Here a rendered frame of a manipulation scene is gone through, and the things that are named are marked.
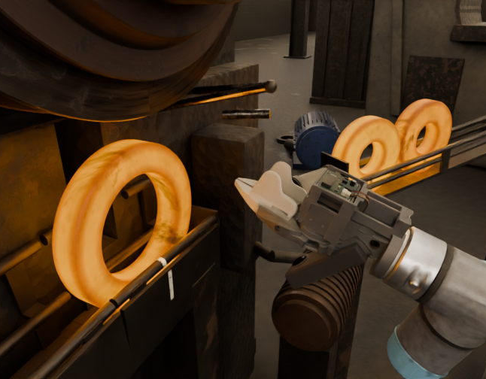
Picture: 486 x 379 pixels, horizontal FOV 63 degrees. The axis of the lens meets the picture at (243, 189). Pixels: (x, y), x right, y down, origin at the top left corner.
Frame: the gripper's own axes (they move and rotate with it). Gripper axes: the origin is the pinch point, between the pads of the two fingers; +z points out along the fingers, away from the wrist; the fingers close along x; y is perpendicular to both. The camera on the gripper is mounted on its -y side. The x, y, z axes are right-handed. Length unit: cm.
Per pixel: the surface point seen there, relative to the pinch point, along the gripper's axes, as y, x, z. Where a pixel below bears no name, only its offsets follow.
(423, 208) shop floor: -64, -168, -48
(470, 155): 1, -59, -32
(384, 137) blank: 3.4, -35.2, -12.8
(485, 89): -7, -246, -52
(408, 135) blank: 4.0, -41.1, -16.9
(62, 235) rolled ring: 0.6, 22.3, 8.0
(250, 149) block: 2.0, -7.6, 3.2
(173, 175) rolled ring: 2.1, 7.8, 6.3
